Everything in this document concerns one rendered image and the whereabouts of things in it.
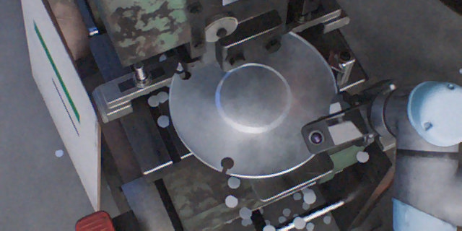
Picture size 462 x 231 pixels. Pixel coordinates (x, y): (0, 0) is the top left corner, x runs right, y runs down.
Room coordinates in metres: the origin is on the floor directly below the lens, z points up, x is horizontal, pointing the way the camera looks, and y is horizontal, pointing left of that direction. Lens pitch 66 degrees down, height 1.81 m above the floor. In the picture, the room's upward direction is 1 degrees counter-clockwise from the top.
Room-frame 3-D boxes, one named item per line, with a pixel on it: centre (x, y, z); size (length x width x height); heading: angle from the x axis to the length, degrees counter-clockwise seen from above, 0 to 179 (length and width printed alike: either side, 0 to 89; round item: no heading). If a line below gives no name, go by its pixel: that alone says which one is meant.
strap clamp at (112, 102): (0.51, 0.17, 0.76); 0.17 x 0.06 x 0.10; 114
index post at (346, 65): (0.54, -0.20, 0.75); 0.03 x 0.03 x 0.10; 24
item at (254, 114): (0.47, -0.04, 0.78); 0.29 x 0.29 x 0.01
